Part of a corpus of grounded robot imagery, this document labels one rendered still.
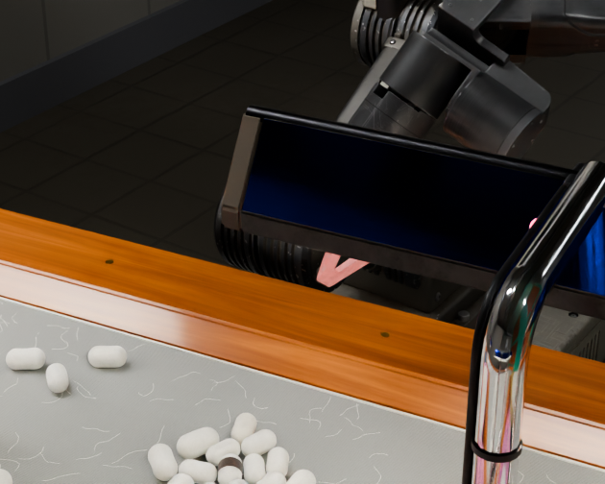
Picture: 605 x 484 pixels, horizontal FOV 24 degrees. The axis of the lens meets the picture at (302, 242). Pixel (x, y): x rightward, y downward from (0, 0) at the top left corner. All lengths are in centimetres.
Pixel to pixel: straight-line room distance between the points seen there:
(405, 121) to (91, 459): 39
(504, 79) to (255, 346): 36
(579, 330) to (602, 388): 62
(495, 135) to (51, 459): 46
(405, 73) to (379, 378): 30
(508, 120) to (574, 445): 29
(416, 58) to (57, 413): 45
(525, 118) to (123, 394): 45
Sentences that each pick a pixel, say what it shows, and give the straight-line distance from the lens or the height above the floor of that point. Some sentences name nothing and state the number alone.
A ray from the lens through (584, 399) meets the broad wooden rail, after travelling 124.
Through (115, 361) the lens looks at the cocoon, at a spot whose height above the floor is 75.
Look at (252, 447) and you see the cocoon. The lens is 118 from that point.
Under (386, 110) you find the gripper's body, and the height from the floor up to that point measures 103.
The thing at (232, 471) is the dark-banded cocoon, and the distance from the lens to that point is 115.
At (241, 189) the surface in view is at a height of 107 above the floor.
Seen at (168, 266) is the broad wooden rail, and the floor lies 76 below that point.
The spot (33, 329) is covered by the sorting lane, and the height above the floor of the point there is 74.
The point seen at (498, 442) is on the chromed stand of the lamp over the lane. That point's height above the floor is 104.
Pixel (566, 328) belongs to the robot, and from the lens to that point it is 187.
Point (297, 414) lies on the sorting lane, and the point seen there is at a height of 74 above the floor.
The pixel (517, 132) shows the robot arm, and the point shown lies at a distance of 108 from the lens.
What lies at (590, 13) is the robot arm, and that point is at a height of 109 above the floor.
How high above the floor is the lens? 148
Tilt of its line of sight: 30 degrees down
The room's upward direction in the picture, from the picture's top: straight up
